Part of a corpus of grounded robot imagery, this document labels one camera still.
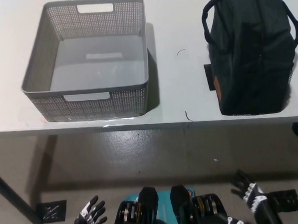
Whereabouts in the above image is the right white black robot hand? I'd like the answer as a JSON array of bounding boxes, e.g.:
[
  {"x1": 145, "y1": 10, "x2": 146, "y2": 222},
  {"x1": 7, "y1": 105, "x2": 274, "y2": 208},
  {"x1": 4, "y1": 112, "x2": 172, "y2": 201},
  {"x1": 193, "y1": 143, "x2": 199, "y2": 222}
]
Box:
[{"x1": 223, "y1": 167, "x2": 279, "y2": 224}]

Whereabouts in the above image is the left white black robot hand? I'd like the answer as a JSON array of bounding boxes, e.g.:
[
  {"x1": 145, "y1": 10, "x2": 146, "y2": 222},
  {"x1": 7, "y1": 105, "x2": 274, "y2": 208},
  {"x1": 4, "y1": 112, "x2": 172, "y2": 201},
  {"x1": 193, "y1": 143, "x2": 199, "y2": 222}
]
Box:
[{"x1": 62, "y1": 194, "x2": 108, "y2": 224}]

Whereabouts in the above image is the dark green lunch bag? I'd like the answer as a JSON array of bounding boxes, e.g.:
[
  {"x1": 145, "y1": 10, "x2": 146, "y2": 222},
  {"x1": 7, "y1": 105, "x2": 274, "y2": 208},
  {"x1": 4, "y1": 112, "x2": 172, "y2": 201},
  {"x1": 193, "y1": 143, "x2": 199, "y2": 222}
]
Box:
[{"x1": 201, "y1": 0, "x2": 298, "y2": 118}]

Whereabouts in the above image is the black floor tape square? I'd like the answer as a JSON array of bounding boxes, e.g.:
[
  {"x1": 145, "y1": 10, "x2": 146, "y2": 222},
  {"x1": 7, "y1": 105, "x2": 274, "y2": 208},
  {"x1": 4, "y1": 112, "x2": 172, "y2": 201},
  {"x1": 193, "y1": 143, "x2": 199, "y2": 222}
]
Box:
[
  {"x1": 265, "y1": 189, "x2": 298, "y2": 214},
  {"x1": 35, "y1": 200, "x2": 68, "y2": 223}
]

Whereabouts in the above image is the robot left black body block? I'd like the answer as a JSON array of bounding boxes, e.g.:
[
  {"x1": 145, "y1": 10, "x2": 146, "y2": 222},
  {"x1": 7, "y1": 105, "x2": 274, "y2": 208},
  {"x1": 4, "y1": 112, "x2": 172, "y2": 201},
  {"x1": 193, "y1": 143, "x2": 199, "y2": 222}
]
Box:
[{"x1": 110, "y1": 186, "x2": 161, "y2": 224}]

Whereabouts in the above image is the clear glossy tape strip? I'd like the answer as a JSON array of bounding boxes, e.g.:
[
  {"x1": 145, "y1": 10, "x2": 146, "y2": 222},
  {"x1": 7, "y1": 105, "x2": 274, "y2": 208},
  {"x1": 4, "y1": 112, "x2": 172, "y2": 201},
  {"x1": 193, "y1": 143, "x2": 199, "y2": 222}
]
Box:
[{"x1": 61, "y1": 112, "x2": 140, "y2": 131}]

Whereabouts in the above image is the black cross-shaped tape patch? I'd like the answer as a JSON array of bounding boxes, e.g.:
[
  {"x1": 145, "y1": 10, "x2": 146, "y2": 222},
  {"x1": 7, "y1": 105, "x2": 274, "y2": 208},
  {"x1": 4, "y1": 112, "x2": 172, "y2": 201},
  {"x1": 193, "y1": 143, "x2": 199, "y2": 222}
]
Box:
[{"x1": 203, "y1": 63, "x2": 217, "y2": 92}]

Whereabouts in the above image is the grey perforated plastic basket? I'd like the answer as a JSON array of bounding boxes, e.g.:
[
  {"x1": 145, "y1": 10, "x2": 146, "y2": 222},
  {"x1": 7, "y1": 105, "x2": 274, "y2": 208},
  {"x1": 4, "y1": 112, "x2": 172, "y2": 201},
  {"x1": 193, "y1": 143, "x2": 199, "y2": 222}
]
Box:
[{"x1": 16, "y1": 0, "x2": 158, "y2": 124}]

